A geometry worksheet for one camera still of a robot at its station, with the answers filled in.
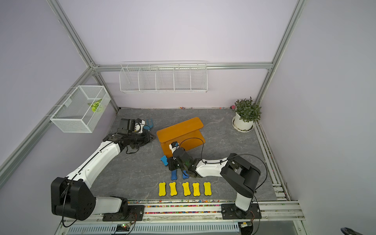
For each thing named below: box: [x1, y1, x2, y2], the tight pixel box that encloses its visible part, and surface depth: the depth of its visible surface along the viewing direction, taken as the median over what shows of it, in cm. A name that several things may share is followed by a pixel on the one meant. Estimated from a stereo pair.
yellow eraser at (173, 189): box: [169, 181, 178, 197], surface depth 81 cm
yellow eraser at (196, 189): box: [192, 182, 201, 197], surface depth 81 cm
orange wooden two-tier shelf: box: [156, 117, 206, 159], surface depth 92 cm
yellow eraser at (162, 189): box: [158, 182, 166, 197], surface depth 82 cm
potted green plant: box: [232, 96, 262, 133], surface depth 96 cm
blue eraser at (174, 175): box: [170, 169, 178, 181], surface depth 87 cm
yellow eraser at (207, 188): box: [203, 181, 212, 196], surface depth 82 cm
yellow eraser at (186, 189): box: [182, 181, 191, 196], surface depth 81 cm
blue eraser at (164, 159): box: [160, 155, 169, 166], surface depth 88 cm
